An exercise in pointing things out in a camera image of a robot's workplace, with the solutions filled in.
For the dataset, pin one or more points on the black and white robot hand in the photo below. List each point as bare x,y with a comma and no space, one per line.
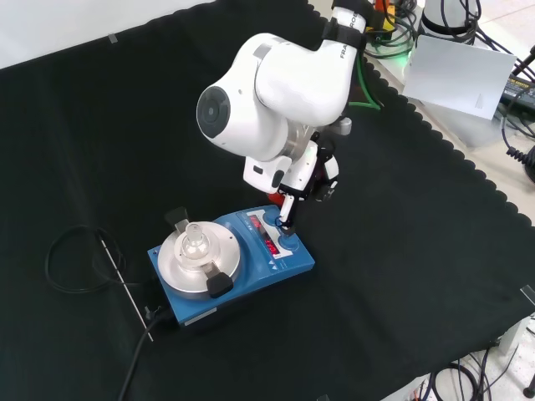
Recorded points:
309,171

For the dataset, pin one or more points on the heater with blue base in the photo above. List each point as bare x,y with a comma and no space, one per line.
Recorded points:
267,267

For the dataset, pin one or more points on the black bench cloth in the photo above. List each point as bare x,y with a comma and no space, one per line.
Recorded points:
376,250

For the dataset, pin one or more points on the clear round-bottom glass flask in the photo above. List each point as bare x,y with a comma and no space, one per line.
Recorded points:
193,244

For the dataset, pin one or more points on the grey base platform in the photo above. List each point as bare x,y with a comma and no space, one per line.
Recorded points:
472,129

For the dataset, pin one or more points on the yellow stop button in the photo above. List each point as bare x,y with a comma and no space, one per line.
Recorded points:
386,18

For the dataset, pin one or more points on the pale board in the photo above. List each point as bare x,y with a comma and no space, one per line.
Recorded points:
460,77

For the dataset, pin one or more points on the thin metal probe rod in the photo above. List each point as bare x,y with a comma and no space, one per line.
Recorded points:
125,288

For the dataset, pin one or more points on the grey tape piece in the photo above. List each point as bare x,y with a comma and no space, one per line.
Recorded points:
112,38

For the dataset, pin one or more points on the clear tape piece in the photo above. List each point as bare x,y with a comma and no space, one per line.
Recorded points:
527,294

